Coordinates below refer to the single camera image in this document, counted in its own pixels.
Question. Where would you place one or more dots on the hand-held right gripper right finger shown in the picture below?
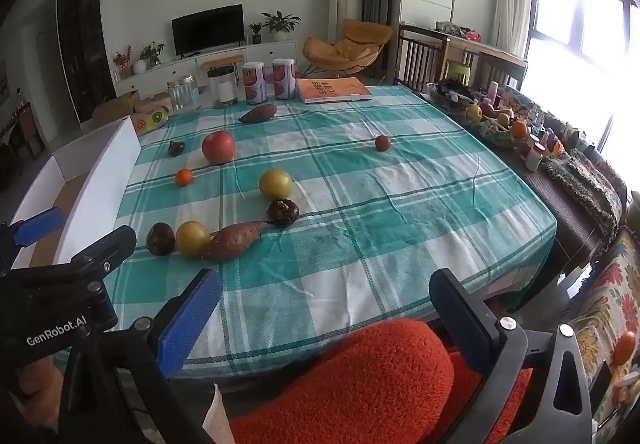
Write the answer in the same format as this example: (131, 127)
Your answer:
(457, 319)

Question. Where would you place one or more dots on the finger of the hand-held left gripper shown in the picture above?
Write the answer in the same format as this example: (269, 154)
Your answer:
(37, 227)
(107, 246)

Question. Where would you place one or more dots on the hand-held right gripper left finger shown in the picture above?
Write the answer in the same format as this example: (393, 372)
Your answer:
(192, 319)

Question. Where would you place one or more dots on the white cardboard box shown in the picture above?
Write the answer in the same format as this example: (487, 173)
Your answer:
(100, 184)

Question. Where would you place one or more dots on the yellow round fruit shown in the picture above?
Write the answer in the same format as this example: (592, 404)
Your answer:
(275, 183)
(192, 238)

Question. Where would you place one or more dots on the dark brown mangosteen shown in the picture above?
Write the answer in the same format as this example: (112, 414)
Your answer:
(176, 148)
(282, 212)

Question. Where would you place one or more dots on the red apple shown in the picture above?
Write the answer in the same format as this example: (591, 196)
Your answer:
(218, 146)

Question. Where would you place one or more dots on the small dark red fruit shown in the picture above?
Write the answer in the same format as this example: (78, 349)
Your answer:
(382, 142)

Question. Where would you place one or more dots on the person's left hand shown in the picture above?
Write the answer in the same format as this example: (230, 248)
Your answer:
(40, 389)

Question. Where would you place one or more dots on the sweet potato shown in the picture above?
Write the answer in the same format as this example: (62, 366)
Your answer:
(232, 240)
(257, 113)

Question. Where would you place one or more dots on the small orange tangerine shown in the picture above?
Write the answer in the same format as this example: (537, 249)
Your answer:
(183, 177)

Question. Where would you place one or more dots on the orange fuzzy cushion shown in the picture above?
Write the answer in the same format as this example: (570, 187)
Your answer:
(360, 384)

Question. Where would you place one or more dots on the teal plaid tablecloth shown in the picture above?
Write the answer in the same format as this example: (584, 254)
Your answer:
(375, 224)

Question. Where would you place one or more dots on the kiwi print pouch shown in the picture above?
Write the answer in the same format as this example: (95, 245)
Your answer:
(150, 119)

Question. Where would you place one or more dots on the brown cardboard box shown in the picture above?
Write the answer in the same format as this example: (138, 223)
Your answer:
(116, 106)

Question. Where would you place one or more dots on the floral sofa cover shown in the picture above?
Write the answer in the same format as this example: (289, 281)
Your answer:
(610, 294)

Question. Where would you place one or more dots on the orange fruit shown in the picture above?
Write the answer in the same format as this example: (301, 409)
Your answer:
(624, 348)

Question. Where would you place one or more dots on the glass jar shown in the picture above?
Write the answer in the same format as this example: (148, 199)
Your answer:
(182, 94)

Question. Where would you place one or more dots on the white plastic bottle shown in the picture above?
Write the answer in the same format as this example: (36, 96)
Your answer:
(534, 156)

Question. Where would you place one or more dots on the white round vase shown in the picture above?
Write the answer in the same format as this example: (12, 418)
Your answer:
(140, 65)

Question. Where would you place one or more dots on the white television cabinet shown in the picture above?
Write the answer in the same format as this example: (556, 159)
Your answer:
(165, 71)

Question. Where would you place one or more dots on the patterned throw blanket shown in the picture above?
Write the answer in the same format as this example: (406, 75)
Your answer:
(585, 184)

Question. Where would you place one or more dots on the red flowers in pot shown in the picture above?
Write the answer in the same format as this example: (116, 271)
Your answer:
(121, 59)

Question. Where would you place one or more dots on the black glass cabinet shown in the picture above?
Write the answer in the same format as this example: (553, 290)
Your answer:
(82, 39)

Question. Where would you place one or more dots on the bowl of fruit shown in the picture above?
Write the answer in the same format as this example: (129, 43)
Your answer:
(492, 126)

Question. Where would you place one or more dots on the clear container with black lid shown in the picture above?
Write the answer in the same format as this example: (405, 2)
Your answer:
(222, 86)

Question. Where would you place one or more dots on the green plant in glass vase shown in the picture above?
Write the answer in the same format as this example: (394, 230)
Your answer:
(152, 53)

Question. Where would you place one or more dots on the wooden stool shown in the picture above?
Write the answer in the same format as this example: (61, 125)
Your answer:
(222, 60)

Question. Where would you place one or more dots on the pink labelled can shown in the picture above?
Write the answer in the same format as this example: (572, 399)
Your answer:
(285, 78)
(254, 82)

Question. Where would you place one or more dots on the black basket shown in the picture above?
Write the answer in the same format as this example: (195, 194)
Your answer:
(452, 94)

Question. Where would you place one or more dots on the black television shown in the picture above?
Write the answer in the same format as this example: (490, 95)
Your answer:
(207, 29)

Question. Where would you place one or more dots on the green plastic stool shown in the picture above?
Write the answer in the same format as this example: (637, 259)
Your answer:
(456, 70)

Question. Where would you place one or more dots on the dark wooden chair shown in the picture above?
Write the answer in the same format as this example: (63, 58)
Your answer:
(495, 66)
(425, 56)

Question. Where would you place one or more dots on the orange book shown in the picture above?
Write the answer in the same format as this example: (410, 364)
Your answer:
(332, 90)

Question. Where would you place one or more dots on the small green potted plant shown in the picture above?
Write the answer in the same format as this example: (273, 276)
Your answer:
(255, 31)

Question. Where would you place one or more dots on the large green potted plant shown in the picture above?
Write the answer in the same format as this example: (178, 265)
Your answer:
(281, 21)

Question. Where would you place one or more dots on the orange lounge chair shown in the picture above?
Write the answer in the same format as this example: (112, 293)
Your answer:
(350, 46)

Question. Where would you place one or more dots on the window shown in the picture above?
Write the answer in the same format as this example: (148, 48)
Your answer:
(585, 34)

